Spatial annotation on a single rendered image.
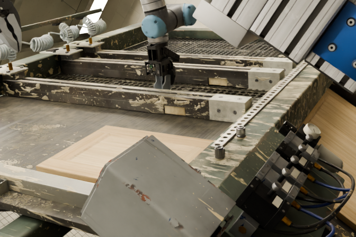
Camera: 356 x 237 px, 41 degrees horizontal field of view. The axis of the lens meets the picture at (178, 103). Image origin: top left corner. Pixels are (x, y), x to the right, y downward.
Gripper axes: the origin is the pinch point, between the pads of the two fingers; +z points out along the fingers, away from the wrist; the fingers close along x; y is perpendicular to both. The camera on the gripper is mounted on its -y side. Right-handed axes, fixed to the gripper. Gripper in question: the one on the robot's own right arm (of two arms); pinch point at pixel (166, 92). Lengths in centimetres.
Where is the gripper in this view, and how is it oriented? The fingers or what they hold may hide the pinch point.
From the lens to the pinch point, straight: 178.2
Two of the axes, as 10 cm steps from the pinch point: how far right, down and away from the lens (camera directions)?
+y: -4.9, 3.1, -8.2
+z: 0.9, 9.5, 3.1
